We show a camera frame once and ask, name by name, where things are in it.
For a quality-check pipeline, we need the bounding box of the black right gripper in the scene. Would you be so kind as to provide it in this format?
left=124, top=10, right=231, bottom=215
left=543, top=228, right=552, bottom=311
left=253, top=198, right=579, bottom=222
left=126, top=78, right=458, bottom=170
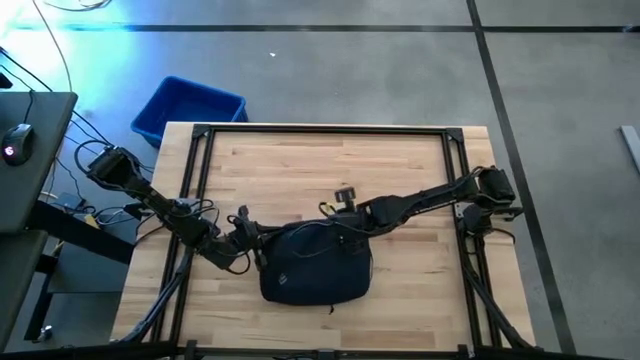
left=319, top=198, right=390, bottom=248

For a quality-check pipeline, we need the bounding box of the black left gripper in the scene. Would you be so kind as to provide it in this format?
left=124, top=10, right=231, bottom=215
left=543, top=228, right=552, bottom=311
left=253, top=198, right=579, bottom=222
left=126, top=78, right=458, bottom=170
left=230, top=218, right=284, bottom=271

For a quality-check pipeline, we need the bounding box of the navy blue backpack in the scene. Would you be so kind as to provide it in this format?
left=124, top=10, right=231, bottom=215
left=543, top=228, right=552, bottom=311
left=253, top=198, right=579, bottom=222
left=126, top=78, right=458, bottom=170
left=258, top=218, right=375, bottom=315

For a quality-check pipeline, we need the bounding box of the blue plastic bin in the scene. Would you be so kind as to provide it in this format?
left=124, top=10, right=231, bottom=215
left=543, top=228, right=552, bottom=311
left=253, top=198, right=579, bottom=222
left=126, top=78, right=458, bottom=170
left=130, top=75, right=249, bottom=150

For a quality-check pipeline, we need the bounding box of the black desk support beam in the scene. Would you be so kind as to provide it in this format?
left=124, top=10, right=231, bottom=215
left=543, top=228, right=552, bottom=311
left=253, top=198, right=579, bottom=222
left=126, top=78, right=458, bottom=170
left=27, top=199, right=135, bottom=265

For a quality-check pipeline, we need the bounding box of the grey power adapter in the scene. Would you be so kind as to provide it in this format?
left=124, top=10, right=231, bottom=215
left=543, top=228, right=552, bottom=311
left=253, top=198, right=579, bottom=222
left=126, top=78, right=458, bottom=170
left=54, top=191, right=86, bottom=212

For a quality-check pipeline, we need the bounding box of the dark grey desk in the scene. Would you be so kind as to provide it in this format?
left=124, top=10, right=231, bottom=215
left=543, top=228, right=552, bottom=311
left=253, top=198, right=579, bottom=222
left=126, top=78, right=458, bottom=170
left=0, top=91, right=79, bottom=236

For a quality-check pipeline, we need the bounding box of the black computer mouse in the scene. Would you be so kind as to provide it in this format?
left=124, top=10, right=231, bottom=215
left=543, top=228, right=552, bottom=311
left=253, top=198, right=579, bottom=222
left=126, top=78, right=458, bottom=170
left=0, top=123, right=35, bottom=167

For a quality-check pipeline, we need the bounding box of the grey metal bar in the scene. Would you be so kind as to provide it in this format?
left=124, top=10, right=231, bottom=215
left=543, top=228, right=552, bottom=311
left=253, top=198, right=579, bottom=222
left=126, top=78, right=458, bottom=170
left=619, top=124, right=640, bottom=176

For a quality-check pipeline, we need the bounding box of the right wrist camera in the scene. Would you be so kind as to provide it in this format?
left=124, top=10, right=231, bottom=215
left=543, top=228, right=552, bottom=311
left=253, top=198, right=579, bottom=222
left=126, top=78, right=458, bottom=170
left=333, top=186, right=358, bottom=205

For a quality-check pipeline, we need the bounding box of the black aluminium table frame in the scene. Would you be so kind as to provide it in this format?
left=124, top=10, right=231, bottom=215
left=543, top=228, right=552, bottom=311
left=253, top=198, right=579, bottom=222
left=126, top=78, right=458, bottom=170
left=112, top=123, right=539, bottom=354

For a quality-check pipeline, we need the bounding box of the black cable bundle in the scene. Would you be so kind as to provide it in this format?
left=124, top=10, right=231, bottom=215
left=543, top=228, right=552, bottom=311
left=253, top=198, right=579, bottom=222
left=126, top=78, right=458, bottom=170
left=122, top=244, right=196, bottom=346
left=462, top=234, right=534, bottom=351

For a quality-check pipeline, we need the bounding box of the black floor cable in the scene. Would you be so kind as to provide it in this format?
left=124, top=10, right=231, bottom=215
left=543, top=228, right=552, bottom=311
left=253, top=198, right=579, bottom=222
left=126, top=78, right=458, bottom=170
left=0, top=47, right=53, bottom=93
left=69, top=108, right=109, bottom=146

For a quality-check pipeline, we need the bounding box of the thin looped floor cable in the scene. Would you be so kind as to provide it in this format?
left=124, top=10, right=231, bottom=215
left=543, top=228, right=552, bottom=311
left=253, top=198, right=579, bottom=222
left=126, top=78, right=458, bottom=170
left=42, top=0, right=114, bottom=13

